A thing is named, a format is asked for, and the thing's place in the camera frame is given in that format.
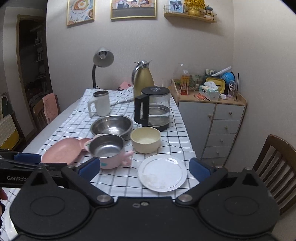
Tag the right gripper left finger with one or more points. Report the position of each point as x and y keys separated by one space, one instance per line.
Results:
x=78 y=179

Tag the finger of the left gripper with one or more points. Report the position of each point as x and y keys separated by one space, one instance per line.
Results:
x=7 y=161
x=28 y=158

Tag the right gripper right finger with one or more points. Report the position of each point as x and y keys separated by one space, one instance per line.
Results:
x=209 y=177

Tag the pink bear-shaped plate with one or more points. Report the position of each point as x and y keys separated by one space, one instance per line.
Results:
x=65 y=151

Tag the pink pot with steel bowl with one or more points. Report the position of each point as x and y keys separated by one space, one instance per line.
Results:
x=110 y=150

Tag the small white plate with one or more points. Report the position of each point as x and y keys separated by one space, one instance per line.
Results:
x=162 y=173

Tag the large white plate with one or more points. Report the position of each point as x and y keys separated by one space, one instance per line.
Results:
x=8 y=231

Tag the large steel bowl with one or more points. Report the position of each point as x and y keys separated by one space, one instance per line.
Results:
x=112 y=124

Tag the cream bowl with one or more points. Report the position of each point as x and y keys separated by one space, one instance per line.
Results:
x=145 y=140

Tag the person's left hand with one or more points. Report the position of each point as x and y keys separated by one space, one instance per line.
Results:
x=3 y=197

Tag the checkered tablecloth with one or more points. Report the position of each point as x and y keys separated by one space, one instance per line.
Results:
x=74 y=122

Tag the pink towel on chair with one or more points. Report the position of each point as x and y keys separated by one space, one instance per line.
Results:
x=50 y=107

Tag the grey drawer cabinet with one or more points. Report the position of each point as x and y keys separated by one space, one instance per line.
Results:
x=212 y=126

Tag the wooden chair left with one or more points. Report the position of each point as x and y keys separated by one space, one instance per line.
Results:
x=39 y=116

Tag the wooden chair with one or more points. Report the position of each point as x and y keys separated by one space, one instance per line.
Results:
x=39 y=116
x=275 y=166

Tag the wooden chair right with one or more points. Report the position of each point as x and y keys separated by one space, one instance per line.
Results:
x=275 y=166

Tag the tissue box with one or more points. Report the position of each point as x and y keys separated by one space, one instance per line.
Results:
x=210 y=91

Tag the glass electric kettle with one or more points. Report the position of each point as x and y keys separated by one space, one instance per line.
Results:
x=152 y=107

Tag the yellow container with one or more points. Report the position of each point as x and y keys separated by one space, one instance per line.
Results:
x=216 y=84

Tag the orange juice bottle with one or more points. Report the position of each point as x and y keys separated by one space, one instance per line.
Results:
x=185 y=79

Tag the blue globe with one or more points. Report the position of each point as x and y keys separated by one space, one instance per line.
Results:
x=228 y=77

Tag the drinking glass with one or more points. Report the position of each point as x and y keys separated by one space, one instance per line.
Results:
x=166 y=83

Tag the gold thermos jug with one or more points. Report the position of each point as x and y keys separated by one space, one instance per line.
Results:
x=141 y=78

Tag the grey desk lamp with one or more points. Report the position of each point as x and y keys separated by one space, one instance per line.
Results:
x=103 y=58

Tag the framed picture left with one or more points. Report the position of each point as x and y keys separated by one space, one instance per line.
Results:
x=80 y=11

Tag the framed picture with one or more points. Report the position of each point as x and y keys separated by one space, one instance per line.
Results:
x=80 y=11
x=133 y=9

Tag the gold flower ornament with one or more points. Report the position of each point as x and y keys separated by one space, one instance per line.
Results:
x=194 y=7

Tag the framed picture centre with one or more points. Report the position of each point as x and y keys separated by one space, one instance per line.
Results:
x=133 y=9

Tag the white mug with handle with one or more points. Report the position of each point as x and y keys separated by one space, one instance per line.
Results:
x=101 y=102

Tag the wooden wall shelf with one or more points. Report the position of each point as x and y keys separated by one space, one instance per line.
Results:
x=180 y=15

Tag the small photo frame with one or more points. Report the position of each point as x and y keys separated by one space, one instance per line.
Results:
x=176 y=6

